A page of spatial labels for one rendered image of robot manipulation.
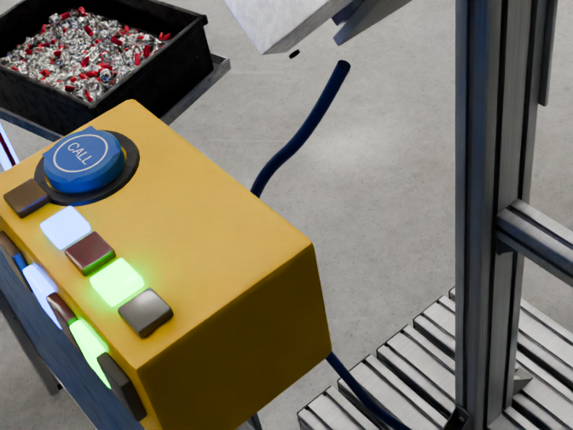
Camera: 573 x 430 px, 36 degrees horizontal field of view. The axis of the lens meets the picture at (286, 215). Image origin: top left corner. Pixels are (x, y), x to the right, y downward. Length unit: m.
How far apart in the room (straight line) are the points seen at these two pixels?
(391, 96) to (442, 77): 0.14
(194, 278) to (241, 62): 1.99
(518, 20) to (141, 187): 0.55
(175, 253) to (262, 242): 0.04
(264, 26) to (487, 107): 0.29
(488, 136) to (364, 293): 0.83
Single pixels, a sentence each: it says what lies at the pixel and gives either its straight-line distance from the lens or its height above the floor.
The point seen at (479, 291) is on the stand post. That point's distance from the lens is 1.16.
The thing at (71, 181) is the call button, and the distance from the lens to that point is 0.44.
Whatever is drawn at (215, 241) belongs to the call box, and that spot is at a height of 1.07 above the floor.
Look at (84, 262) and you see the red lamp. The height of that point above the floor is 1.08.
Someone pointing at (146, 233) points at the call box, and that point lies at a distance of 0.41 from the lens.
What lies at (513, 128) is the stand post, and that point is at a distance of 1.00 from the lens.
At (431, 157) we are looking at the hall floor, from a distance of 2.00.
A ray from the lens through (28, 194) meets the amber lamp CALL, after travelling 0.45.
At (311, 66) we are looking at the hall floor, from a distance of 2.30.
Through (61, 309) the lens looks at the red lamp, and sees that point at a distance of 0.42.
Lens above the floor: 1.36
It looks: 46 degrees down
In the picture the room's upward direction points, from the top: 11 degrees counter-clockwise
